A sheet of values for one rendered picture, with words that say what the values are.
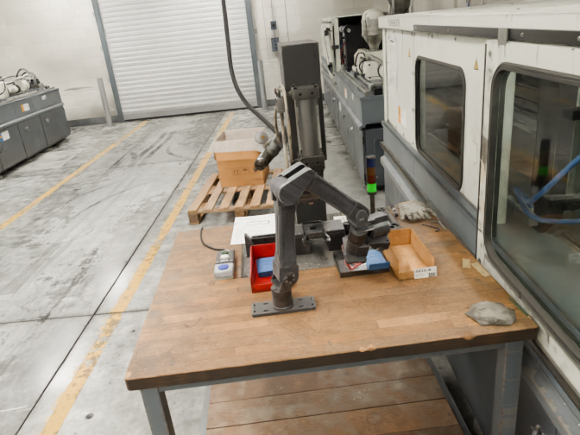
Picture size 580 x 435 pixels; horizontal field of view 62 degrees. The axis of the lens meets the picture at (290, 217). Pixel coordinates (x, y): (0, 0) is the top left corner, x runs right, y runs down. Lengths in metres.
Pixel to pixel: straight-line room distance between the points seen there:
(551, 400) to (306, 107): 1.14
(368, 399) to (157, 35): 9.79
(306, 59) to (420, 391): 1.43
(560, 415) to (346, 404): 0.93
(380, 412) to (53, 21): 10.81
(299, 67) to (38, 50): 10.57
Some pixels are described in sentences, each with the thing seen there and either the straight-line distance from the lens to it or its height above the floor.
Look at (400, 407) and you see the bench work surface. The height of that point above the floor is 0.22.
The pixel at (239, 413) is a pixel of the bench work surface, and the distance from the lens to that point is 2.22.
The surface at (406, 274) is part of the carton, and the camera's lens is 1.65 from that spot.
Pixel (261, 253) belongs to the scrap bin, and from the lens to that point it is 1.85.
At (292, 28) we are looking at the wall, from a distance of 10.90.
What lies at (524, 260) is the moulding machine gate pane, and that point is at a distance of 1.59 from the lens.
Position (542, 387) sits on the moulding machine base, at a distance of 1.62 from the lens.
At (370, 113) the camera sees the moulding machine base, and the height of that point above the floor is 0.81.
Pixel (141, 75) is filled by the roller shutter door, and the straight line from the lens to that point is 11.34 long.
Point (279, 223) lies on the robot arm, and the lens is 1.40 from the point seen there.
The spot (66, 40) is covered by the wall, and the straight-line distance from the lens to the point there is 11.84.
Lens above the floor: 1.73
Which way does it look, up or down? 22 degrees down
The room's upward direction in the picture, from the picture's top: 6 degrees counter-clockwise
